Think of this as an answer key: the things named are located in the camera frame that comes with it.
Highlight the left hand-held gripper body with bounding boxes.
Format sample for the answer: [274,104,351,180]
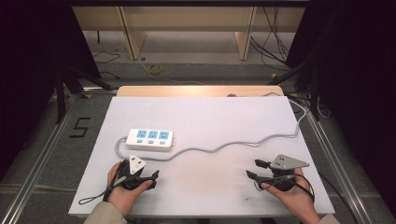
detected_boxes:
[116,154,148,191]

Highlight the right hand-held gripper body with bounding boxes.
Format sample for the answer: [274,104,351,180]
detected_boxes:
[266,154,310,192]

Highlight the person's left hand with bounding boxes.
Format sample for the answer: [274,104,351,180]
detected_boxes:
[106,161,154,217]

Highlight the person's right hand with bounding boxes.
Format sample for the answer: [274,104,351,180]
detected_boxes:
[261,167,322,224]

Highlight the white power strip blue sockets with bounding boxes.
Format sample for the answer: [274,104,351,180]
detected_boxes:
[125,128,177,153]

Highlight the white table mat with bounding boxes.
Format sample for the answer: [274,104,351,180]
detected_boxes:
[67,95,336,218]

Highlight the black metal stand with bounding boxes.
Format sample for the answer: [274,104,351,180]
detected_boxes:
[54,63,115,125]
[268,59,322,122]

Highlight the yellow tape roll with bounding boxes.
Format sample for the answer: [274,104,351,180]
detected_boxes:
[147,63,163,76]

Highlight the black curtain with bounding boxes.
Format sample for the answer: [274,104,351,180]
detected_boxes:
[0,0,102,181]
[284,0,396,216]

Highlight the light wooden shelf unit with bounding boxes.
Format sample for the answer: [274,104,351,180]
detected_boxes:
[71,6,306,62]

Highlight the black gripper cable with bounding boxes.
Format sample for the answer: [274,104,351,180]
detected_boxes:
[253,173,359,224]

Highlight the grey power strip cable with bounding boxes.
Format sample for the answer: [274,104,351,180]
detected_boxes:
[114,91,310,163]

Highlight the aluminium floor rail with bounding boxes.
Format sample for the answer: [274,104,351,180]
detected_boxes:
[305,110,376,224]
[0,87,119,224]

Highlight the black gripper strap cord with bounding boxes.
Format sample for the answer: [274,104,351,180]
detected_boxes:
[78,167,129,206]

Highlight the thin white floor cable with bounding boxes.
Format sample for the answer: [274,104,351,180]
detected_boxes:
[136,59,205,86]

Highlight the thin black floor cable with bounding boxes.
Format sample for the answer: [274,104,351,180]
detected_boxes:
[92,49,122,80]

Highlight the bundle of black floor cables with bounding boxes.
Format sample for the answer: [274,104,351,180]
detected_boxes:
[249,7,292,68]

